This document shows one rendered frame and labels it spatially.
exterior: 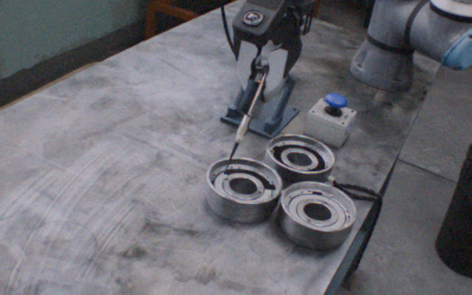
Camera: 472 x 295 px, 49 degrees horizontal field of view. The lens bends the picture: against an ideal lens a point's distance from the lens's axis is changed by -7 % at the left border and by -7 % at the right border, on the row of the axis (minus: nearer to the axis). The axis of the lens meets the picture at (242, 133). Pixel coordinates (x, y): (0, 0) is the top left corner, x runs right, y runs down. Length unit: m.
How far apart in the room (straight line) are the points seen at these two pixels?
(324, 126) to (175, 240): 0.37
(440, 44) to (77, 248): 0.79
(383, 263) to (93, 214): 1.43
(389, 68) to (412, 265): 1.00
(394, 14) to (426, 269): 1.13
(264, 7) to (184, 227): 0.30
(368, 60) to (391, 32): 0.09
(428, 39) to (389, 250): 1.10
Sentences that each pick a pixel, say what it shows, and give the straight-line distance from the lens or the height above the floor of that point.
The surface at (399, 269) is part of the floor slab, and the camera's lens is 2.02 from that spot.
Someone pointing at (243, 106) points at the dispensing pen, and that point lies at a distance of 0.76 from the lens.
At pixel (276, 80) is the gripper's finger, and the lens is 0.75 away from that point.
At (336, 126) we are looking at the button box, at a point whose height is 0.84.
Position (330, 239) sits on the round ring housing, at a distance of 0.72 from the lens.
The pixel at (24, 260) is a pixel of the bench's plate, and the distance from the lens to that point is 0.68.
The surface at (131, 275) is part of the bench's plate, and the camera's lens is 0.66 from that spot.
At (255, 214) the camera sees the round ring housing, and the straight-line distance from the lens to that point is 0.73.
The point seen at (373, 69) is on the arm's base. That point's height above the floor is 0.84.
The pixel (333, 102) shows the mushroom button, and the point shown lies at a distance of 0.95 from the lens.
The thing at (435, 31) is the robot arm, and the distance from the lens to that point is 1.13.
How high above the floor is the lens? 1.28
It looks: 31 degrees down
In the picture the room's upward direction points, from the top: 11 degrees clockwise
